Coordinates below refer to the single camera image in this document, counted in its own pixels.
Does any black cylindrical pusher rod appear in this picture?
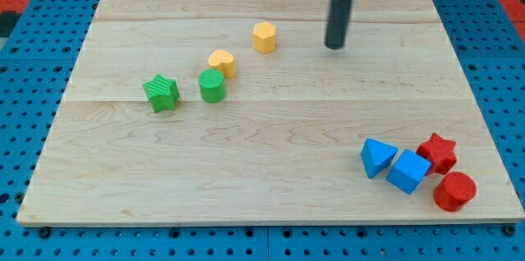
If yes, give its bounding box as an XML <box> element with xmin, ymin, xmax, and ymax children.
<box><xmin>324</xmin><ymin>0</ymin><xmax>353</xmax><ymax>50</ymax></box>

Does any yellow hexagon block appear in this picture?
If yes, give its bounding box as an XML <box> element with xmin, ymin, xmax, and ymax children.
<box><xmin>253</xmin><ymin>21</ymin><xmax>276</xmax><ymax>53</ymax></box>

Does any wooden board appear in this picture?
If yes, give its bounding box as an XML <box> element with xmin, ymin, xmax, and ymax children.
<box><xmin>16</xmin><ymin>0</ymin><xmax>524</xmax><ymax>227</ymax></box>

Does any yellow heart block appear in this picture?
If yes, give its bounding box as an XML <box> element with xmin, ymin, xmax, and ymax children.
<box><xmin>208</xmin><ymin>49</ymin><xmax>236</xmax><ymax>79</ymax></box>

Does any green cylinder block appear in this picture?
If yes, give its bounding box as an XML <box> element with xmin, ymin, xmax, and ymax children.
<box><xmin>198</xmin><ymin>69</ymin><xmax>226</xmax><ymax>103</ymax></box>

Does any blue triangle block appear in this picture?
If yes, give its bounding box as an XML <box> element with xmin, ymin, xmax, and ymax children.
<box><xmin>360</xmin><ymin>138</ymin><xmax>399</xmax><ymax>179</ymax></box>

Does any red star block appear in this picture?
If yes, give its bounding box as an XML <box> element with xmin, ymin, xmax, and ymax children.
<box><xmin>416</xmin><ymin>132</ymin><xmax>457</xmax><ymax>176</ymax></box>

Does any blue cube block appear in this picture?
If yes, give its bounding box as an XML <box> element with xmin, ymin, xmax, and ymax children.
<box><xmin>386</xmin><ymin>149</ymin><xmax>431</xmax><ymax>195</ymax></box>

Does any green star block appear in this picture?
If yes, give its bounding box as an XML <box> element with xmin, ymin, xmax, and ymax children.
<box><xmin>143</xmin><ymin>74</ymin><xmax>180</xmax><ymax>113</ymax></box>

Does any red cylinder block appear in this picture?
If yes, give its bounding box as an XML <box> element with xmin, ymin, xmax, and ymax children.
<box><xmin>433</xmin><ymin>172</ymin><xmax>477</xmax><ymax>212</ymax></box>

